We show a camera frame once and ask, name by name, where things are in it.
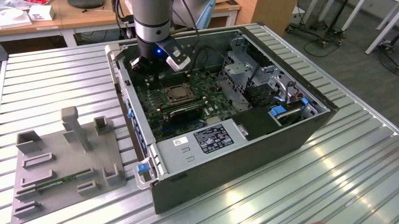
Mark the white table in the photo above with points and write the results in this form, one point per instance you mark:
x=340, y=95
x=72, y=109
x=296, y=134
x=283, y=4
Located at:
x=382, y=35

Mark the white labelled box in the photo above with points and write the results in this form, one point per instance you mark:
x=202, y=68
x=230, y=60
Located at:
x=40, y=11

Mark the wooden desk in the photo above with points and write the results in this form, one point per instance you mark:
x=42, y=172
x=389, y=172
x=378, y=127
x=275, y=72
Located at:
x=94, y=16

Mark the black graphics card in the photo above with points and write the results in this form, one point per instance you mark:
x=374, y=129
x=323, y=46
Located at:
x=186, y=115

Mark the black grey PC case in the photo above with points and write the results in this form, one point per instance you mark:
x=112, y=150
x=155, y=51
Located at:
x=218, y=186

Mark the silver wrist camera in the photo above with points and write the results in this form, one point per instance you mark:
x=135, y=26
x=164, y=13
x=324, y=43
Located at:
x=179, y=60

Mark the blue plastic latch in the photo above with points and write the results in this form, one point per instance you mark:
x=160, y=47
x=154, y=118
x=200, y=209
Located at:
x=304, y=101
x=142, y=168

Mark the silver drive cage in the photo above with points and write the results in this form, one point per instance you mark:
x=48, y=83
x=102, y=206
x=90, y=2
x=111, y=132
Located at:
x=236, y=70

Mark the blue disk carrier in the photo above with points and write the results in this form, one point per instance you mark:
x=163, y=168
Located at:
x=278, y=110

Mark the black hard disk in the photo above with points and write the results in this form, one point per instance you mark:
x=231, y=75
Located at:
x=290, y=116

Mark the wooden cabinet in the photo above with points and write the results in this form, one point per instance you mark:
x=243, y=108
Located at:
x=271, y=14

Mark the black plastic shroud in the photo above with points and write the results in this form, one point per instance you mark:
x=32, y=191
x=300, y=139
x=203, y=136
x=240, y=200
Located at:
x=252, y=123

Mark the white flat box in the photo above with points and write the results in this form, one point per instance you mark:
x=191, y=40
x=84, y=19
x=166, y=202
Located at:
x=15, y=22

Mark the grey power supply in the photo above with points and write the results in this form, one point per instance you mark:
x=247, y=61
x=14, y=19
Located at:
x=187, y=156

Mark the green motherboard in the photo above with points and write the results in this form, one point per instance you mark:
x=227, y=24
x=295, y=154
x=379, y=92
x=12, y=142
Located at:
x=215, y=102

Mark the black wheeled stand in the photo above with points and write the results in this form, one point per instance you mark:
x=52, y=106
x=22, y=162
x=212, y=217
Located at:
x=338, y=16

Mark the green RAM stick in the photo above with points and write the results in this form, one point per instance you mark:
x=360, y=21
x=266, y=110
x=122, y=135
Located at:
x=179, y=107
x=56, y=183

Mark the dark grey round object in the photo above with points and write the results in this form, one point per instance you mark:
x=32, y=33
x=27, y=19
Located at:
x=86, y=2

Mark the grey parts rack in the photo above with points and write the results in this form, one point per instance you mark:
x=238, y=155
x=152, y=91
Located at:
x=71, y=163

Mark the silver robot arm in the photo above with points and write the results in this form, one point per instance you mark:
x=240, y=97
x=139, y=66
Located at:
x=150, y=21

